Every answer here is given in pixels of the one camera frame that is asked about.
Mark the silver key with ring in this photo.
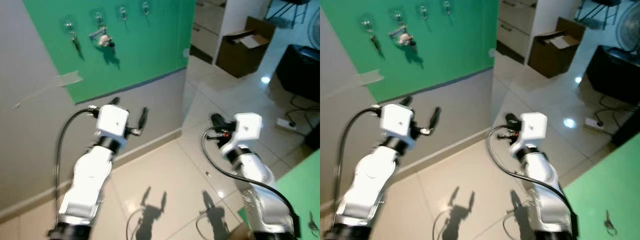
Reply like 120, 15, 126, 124
307, 211, 321, 239
602, 209, 619, 237

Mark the clear tape piece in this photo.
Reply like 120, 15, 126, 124
354, 69, 385, 87
54, 70, 85, 89

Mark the white power strip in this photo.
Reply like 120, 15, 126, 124
276, 117, 297, 132
584, 116, 607, 132

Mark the open brown cardboard box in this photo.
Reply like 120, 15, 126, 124
527, 16, 587, 79
215, 16, 277, 79

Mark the black cabinet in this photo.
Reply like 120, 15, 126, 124
301, 121, 321, 152
607, 117, 640, 148

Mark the black case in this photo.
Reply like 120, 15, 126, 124
585, 44, 640, 106
275, 44, 321, 104

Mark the white drawer cabinet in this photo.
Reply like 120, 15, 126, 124
496, 0, 581, 65
190, 0, 269, 66

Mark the standing fan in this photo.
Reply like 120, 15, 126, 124
614, 9, 640, 55
304, 6, 321, 49

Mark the black chair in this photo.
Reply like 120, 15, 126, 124
575, 0, 621, 29
262, 0, 309, 29

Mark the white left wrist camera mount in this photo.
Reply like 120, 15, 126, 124
379, 104, 416, 140
94, 104, 131, 140

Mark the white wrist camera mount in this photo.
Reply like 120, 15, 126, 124
220, 112, 264, 157
509, 112, 548, 156
94, 104, 131, 140
379, 104, 416, 140

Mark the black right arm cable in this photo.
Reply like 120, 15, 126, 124
485, 125, 578, 236
200, 126, 301, 236

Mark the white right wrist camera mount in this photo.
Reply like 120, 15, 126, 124
220, 112, 264, 157
509, 112, 548, 156

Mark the green wall sheet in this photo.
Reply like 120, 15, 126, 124
320, 0, 500, 104
22, 0, 197, 105

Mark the black floor power cable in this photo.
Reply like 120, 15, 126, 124
592, 95, 640, 126
282, 94, 321, 126

